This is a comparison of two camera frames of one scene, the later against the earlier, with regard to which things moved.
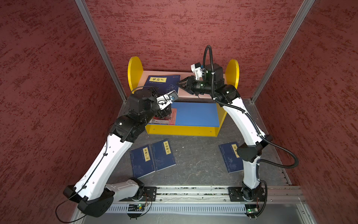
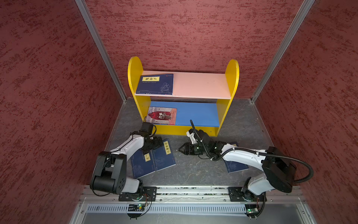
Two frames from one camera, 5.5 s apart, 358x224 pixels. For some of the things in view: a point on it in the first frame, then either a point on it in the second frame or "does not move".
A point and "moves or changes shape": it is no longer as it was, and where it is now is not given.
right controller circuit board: x=251 y=209 does not move
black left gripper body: x=160 y=113 to x=153 y=144
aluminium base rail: x=275 y=194 does not move
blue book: x=142 y=161 does not move
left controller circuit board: x=136 y=207 does not move
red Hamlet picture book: x=173 y=121 does not move
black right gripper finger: x=183 y=81 to x=185 y=147
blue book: x=166 y=83 moves or changes shape
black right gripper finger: x=188 y=90 to x=186 y=150
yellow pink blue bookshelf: x=191 y=115 does not move
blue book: x=163 y=156 does not move
